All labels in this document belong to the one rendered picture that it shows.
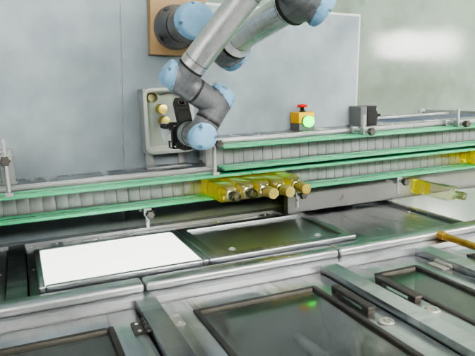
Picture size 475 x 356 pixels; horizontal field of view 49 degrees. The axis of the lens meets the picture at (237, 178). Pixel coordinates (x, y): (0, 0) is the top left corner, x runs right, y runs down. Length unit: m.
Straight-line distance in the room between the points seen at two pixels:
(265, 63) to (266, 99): 0.14
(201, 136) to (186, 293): 0.43
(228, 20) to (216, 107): 0.24
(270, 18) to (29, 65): 0.80
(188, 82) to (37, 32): 0.61
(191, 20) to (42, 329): 0.98
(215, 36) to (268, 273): 0.63
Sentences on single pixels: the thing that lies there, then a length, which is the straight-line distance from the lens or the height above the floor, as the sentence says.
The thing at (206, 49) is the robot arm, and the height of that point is 1.27.
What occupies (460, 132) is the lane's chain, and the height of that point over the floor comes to 0.88.
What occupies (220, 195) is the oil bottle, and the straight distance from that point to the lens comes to 1.66.
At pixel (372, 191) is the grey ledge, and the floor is 0.88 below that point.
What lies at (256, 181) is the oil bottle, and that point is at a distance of 1.71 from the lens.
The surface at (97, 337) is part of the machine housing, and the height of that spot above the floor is 1.54.
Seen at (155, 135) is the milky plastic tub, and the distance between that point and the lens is 1.89.
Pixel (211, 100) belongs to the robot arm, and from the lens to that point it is 1.48.
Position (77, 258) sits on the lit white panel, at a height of 1.13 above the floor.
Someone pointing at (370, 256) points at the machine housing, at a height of 1.43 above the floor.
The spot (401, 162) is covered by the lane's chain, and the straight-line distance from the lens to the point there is 2.26.
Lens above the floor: 2.60
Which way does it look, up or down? 66 degrees down
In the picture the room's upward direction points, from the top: 111 degrees clockwise
